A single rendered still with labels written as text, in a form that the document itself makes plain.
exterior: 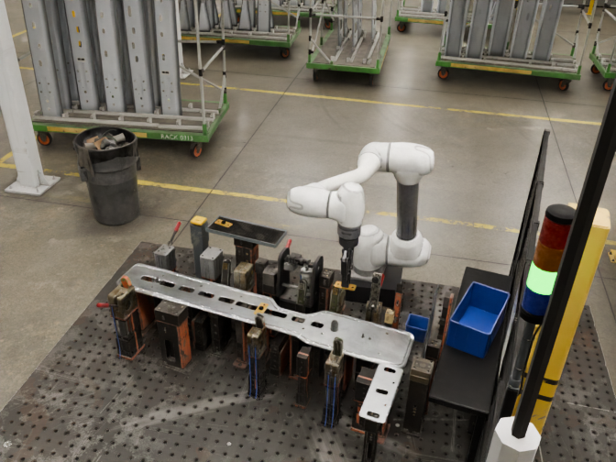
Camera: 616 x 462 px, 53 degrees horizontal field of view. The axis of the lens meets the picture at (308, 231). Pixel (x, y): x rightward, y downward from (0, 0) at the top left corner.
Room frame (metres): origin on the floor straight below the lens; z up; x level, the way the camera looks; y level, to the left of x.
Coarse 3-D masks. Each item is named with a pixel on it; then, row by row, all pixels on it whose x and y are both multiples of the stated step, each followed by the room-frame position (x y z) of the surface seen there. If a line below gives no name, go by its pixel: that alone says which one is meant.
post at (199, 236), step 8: (192, 224) 2.57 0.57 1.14; (192, 232) 2.55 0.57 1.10; (200, 232) 2.54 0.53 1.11; (208, 232) 2.59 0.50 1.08; (192, 240) 2.56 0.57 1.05; (200, 240) 2.54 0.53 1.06; (208, 240) 2.59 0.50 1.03; (200, 248) 2.55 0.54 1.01; (200, 264) 2.55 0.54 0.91; (200, 272) 2.55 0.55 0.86
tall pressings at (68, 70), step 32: (32, 0) 6.02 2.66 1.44; (64, 0) 6.25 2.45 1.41; (96, 0) 6.22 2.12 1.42; (128, 0) 6.19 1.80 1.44; (32, 32) 6.00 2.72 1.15; (64, 32) 6.47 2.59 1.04; (96, 32) 6.47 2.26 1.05; (128, 32) 6.16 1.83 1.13; (64, 64) 6.26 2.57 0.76; (96, 64) 6.42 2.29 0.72; (128, 64) 6.21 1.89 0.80; (160, 64) 6.12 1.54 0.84; (64, 96) 6.20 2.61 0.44; (96, 96) 6.22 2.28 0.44; (128, 96) 6.38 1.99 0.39; (160, 96) 6.17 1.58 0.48
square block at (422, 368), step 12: (420, 360) 1.74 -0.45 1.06; (420, 372) 1.69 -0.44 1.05; (432, 372) 1.71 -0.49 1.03; (420, 384) 1.69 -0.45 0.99; (408, 396) 1.70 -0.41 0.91; (420, 396) 1.68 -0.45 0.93; (408, 408) 1.70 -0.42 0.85; (420, 408) 1.68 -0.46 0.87; (408, 420) 1.69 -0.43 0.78; (420, 420) 1.68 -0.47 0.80; (408, 432) 1.69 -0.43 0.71; (420, 432) 1.69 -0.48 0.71
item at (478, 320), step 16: (480, 288) 2.11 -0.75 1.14; (464, 304) 2.04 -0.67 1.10; (480, 304) 2.10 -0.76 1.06; (496, 304) 2.07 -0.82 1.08; (464, 320) 2.02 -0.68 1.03; (480, 320) 2.03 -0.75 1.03; (496, 320) 1.88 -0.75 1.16; (448, 336) 1.87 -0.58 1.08; (464, 336) 1.84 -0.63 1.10; (480, 336) 1.81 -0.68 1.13; (480, 352) 1.80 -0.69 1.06
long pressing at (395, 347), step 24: (144, 264) 2.41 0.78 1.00; (144, 288) 2.22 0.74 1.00; (168, 288) 2.23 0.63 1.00; (192, 288) 2.24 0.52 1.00; (216, 288) 2.24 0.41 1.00; (216, 312) 2.07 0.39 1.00; (240, 312) 2.08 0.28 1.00; (288, 312) 2.08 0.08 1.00; (312, 336) 1.93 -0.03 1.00; (360, 336) 1.94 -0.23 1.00; (384, 336) 1.94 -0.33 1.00; (408, 336) 1.95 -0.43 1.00; (384, 360) 1.80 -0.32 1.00
